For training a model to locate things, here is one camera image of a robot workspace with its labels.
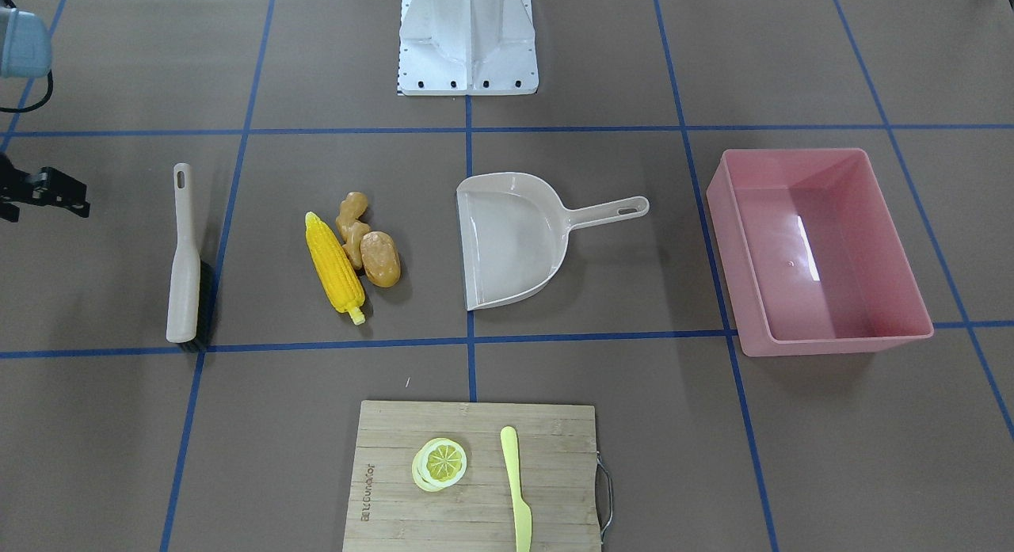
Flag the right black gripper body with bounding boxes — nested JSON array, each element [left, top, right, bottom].
[[1, 154, 90, 223]]

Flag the beige hand brush black bristles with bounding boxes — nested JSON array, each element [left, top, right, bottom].
[[166, 162, 213, 352]]

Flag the beige plastic dustpan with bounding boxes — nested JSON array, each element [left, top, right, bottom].
[[456, 173, 650, 311]]

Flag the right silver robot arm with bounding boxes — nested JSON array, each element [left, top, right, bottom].
[[1, 0, 91, 223]]

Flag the pink plastic bin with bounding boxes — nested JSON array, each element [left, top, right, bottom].
[[706, 148, 935, 357]]

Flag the yellow toy corn cob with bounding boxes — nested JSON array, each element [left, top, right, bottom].
[[304, 211, 366, 325]]

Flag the tan toy ginger root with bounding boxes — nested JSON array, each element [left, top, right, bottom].
[[334, 191, 371, 270]]

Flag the brown toy potato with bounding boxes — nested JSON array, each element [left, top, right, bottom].
[[360, 230, 402, 288]]

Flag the yellow toy lemon slices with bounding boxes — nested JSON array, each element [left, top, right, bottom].
[[410, 439, 468, 492]]

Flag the bamboo cutting board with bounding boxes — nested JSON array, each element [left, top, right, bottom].
[[341, 401, 602, 551]]

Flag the yellow plastic knife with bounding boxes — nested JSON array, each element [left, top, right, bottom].
[[500, 426, 533, 551]]

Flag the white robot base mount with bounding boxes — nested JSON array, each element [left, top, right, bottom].
[[396, 0, 539, 97]]

